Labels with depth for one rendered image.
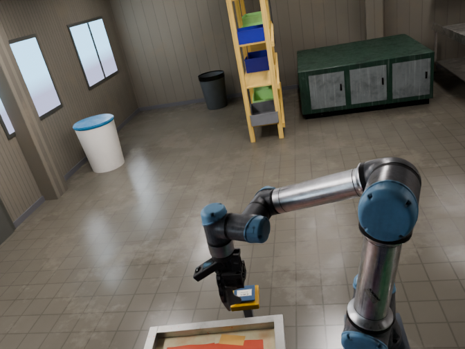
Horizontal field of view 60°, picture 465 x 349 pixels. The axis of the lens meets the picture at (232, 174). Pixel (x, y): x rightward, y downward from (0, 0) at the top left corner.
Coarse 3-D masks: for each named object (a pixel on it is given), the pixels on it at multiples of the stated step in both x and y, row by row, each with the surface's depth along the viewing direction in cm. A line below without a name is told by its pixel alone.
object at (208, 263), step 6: (210, 258) 125; (204, 264) 125; (210, 264) 122; (216, 264) 120; (198, 270) 124; (204, 270) 122; (210, 270) 122; (216, 270) 122; (198, 276) 124; (204, 276) 124
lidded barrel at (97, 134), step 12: (84, 120) 617; (96, 120) 604; (108, 120) 596; (84, 132) 586; (96, 132) 588; (108, 132) 598; (84, 144) 599; (96, 144) 595; (108, 144) 603; (96, 156) 605; (108, 156) 609; (120, 156) 628; (96, 168) 618; (108, 168) 617
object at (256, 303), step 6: (258, 288) 192; (258, 294) 188; (258, 300) 185; (234, 306) 184; (240, 306) 183; (246, 306) 183; (252, 306) 183; (258, 306) 183; (246, 312) 191; (252, 312) 191
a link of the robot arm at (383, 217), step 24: (384, 168) 91; (408, 168) 90; (384, 192) 82; (408, 192) 83; (360, 216) 86; (384, 216) 84; (408, 216) 81; (384, 240) 85; (408, 240) 88; (360, 264) 98; (384, 264) 92; (360, 288) 100; (384, 288) 96; (360, 312) 103; (384, 312) 101; (360, 336) 102; (384, 336) 103
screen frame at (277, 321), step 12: (180, 324) 175; (192, 324) 174; (204, 324) 172; (216, 324) 171; (228, 324) 170; (240, 324) 169; (252, 324) 168; (264, 324) 168; (276, 324) 165; (156, 336) 173; (168, 336) 174; (180, 336) 173; (276, 336) 160; (144, 348) 167; (276, 348) 155
